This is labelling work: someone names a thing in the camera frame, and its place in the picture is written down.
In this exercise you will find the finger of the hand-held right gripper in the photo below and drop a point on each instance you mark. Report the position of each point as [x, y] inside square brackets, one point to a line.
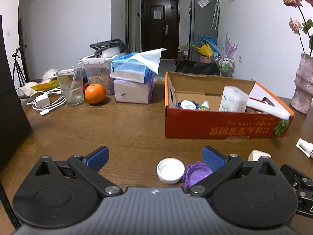
[293, 176]

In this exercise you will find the orange cardboard box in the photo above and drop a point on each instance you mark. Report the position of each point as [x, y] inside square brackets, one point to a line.
[220, 124]

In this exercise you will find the purple tissue pack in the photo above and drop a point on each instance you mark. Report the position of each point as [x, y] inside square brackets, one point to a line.
[133, 90]

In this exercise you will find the white spray bottle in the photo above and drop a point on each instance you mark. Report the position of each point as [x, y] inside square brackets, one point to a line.
[305, 147]

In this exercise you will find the white plug adapter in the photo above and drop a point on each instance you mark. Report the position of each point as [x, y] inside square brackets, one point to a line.
[258, 154]

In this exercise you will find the white plush toy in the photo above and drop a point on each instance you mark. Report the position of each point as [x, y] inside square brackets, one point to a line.
[27, 88]

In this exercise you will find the clear food container white lid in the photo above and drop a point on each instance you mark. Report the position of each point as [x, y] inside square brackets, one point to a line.
[97, 76]

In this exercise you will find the clear drinking straw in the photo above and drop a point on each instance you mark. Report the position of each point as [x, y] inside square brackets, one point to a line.
[76, 77]

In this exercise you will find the white bottle cap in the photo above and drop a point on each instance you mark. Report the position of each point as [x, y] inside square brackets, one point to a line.
[170, 171]

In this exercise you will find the white charger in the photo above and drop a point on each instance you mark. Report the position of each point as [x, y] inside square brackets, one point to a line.
[41, 102]

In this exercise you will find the purple umbrella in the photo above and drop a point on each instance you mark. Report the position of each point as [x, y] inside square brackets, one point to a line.
[229, 47]

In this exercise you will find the blue tissue pack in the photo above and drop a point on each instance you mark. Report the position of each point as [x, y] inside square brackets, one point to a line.
[132, 68]

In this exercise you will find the yellow snack packet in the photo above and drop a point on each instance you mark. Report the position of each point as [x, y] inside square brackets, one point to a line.
[45, 86]

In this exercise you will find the dark side doorway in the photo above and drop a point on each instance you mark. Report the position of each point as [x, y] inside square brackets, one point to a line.
[24, 49]

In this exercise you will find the dark wooden entrance door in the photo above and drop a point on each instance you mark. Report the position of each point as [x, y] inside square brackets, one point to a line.
[160, 29]

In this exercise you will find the grey refrigerator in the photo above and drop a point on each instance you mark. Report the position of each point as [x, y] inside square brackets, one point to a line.
[203, 24]

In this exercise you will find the white round container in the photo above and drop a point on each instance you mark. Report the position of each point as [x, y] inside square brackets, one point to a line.
[110, 52]

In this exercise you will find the black camera tripod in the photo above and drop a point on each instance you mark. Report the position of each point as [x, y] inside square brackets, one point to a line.
[17, 68]

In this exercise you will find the orange fruit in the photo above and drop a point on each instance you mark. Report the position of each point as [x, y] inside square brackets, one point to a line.
[94, 93]

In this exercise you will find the clear plastic bag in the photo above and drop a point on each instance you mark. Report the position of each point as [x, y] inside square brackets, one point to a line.
[203, 1]

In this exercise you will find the brown box by door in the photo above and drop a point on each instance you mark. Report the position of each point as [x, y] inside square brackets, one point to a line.
[183, 56]

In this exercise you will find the black monitor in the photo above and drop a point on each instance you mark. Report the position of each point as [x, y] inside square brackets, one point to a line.
[12, 102]

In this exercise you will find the grey side door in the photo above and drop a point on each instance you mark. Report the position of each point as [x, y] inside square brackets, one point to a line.
[130, 19]

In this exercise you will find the clear drinking glass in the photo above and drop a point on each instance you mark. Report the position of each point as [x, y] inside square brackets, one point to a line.
[71, 90]

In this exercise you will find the black bag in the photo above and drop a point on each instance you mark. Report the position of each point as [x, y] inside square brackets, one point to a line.
[198, 67]

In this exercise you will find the blue folding stool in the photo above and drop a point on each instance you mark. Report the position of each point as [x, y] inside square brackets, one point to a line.
[207, 40]

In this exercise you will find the pink bucket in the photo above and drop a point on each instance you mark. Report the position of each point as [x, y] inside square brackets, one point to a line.
[205, 58]

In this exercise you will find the purple bottle cap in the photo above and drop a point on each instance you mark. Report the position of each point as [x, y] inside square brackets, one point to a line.
[196, 175]

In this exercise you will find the white wipes pack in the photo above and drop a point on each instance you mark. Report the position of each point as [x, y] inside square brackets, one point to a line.
[233, 99]

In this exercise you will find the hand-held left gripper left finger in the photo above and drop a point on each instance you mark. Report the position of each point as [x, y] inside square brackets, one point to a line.
[97, 156]

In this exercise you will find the green and white bottle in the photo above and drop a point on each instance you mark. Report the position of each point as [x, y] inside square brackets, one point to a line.
[204, 106]

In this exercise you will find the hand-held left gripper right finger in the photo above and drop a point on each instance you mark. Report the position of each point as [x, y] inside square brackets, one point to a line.
[214, 158]

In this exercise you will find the black hand-held device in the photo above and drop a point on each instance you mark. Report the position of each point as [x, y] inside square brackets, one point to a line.
[110, 44]

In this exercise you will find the folded clear umbrella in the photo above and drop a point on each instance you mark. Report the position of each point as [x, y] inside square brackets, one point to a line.
[215, 13]

